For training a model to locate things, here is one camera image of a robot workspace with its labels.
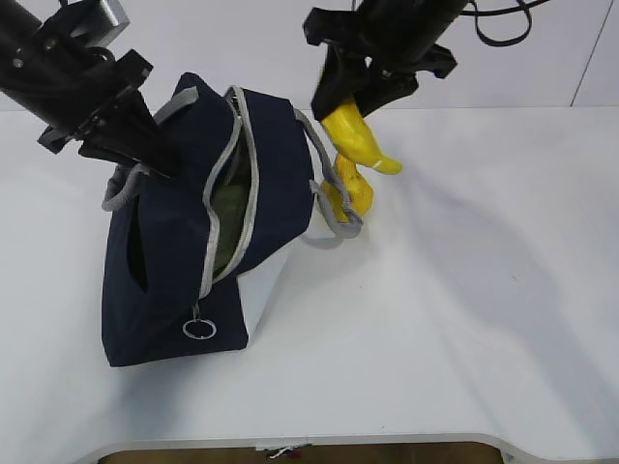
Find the yellow banana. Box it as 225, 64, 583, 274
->
320, 96, 402, 175

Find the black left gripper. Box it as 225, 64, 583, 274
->
38, 47, 180, 178

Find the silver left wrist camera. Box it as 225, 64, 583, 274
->
67, 0, 131, 47

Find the navy blue lunch bag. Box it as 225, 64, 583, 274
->
102, 72, 363, 367

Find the yellow pear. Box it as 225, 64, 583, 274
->
320, 155, 373, 222

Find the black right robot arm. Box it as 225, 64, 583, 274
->
303, 1, 466, 121

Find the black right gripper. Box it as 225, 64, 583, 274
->
303, 6, 457, 120

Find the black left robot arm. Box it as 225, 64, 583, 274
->
1, 1, 179, 178

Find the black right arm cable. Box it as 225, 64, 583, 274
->
461, 0, 555, 48

